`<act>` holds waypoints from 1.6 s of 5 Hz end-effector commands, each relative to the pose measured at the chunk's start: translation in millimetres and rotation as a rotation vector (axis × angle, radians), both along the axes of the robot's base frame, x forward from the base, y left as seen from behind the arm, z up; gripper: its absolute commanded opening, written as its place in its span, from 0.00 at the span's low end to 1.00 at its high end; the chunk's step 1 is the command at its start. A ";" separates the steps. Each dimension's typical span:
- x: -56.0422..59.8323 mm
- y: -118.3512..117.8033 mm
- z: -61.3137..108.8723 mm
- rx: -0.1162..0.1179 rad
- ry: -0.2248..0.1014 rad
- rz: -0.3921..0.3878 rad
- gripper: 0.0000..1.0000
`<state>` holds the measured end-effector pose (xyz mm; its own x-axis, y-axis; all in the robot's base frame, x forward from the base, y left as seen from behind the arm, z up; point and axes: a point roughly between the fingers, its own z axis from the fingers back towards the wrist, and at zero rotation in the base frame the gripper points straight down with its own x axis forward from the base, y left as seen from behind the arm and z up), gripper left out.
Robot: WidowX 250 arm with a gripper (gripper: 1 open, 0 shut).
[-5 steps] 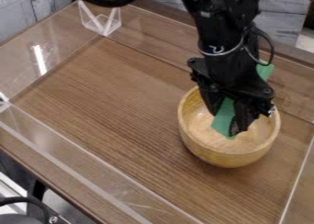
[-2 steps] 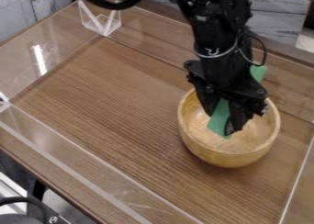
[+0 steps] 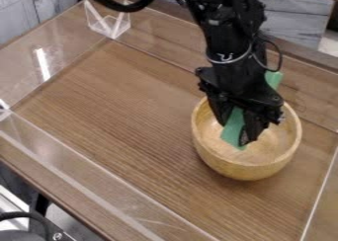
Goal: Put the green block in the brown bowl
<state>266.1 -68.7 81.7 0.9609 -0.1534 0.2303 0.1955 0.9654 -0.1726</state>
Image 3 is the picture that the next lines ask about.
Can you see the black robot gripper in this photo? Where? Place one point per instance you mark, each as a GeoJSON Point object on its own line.
{"type": "Point", "coordinates": [237, 85]}

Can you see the green rectangular block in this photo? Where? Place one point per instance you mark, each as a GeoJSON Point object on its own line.
{"type": "Point", "coordinates": [234, 127]}

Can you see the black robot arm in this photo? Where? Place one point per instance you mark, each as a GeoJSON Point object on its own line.
{"type": "Point", "coordinates": [230, 23]}

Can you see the light wooden bowl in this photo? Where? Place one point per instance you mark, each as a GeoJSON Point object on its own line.
{"type": "Point", "coordinates": [262, 158]}

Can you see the black metal table leg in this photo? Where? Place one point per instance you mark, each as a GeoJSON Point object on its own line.
{"type": "Point", "coordinates": [40, 204]}

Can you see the clear acrylic tray wall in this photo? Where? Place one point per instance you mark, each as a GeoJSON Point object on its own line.
{"type": "Point", "coordinates": [98, 136]}

